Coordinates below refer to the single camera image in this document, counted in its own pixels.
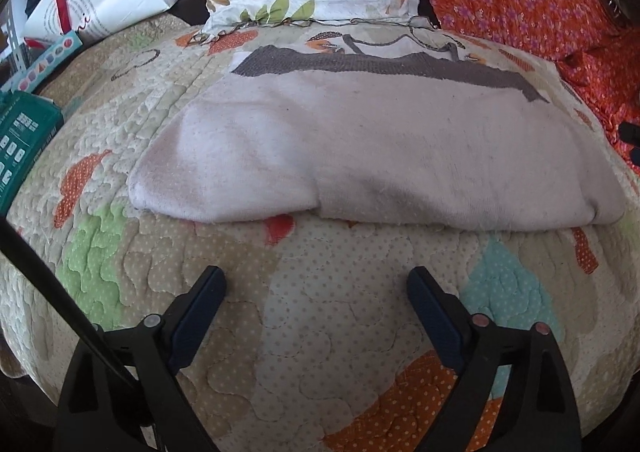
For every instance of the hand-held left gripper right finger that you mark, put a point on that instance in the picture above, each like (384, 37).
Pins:
(440, 327)

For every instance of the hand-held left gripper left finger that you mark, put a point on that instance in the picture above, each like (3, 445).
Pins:
(192, 327)

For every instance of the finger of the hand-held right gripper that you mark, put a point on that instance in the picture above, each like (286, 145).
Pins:
(631, 132)

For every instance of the pink embroidered sweater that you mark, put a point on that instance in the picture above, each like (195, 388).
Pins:
(350, 142)

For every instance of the heart patchwork quilt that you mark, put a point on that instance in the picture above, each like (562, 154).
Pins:
(325, 272)

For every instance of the teal cardboard box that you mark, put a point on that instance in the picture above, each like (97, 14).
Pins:
(25, 132)

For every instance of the colourful shapes box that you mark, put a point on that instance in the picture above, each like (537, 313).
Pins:
(50, 57)

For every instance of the perforated metal bracket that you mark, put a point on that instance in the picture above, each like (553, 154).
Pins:
(12, 47)

